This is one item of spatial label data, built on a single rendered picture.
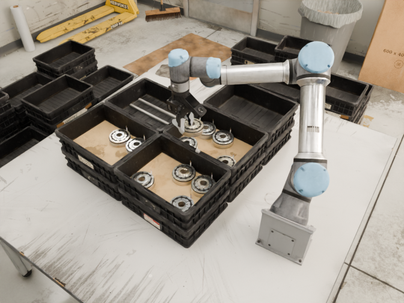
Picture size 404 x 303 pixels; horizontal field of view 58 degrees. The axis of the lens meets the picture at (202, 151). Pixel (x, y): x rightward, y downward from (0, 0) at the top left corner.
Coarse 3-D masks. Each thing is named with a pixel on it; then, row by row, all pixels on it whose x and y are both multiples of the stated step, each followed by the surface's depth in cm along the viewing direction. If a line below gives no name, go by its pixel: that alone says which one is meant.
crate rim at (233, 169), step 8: (240, 120) 175; (168, 128) 171; (256, 128) 171; (264, 136) 166; (184, 144) 163; (256, 144) 163; (200, 152) 159; (248, 152) 159; (216, 160) 156; (240, 160) 156; (232, 168) 152
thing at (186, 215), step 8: (160, 136) 167; (168, 136) 166; (144, 144) 163; (136, 152) 159; (192, 152) 159; (128, 160) 156; (208, 160) 155; (224, 168) 152; (120, 176) 150; (128, 176) 148; (224, 176) 148; (136, 184) 145; (144, 192) 144; (152, 192) 142; (208, 192) 142; (160, 200) 139; (168, 208) 138; (176, 208) 136; (192, 208) 136; (184, 216) 134
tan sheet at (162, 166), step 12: (156, 156) 171; (168, 156) 171; (144, 168) 166; (156, 168) 166; (168, 168) 166; (156, 180) 160; (168, 180) 160; (156, 192) 155; (168, 192) 155; (180, 192) 155
